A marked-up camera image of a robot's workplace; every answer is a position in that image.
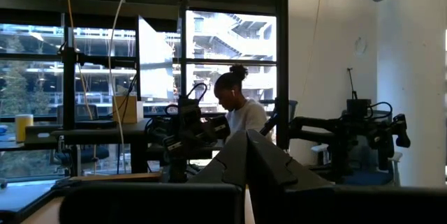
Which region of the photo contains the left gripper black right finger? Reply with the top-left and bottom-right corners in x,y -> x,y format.
246,128 -> 447,224

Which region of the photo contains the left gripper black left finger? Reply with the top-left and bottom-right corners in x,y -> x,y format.
58,129 -> 249,224

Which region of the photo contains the blue and white chair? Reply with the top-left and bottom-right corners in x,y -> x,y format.
309,136 -> 403,187

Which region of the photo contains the black desk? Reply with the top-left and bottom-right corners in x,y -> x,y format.
23,118 -> 152,175

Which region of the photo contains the cardboard box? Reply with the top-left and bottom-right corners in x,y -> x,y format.
112,94 -> 140,125

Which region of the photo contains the person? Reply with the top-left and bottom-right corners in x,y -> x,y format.
213,64 -> 270,143

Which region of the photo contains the yellow cup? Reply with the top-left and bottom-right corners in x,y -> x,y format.
14,113 -> 35,143

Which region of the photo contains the large glass window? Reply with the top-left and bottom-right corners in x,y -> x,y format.
0,7 -> 280,183

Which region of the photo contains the black frame post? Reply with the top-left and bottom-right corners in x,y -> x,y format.
57,10 -> 138,178
274,0 -> 291,150

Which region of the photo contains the white hanging cable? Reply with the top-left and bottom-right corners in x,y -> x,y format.
107,0 -> 132,173

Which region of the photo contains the yellow hanging cable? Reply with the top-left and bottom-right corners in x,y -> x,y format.
64,0 -> 96,121

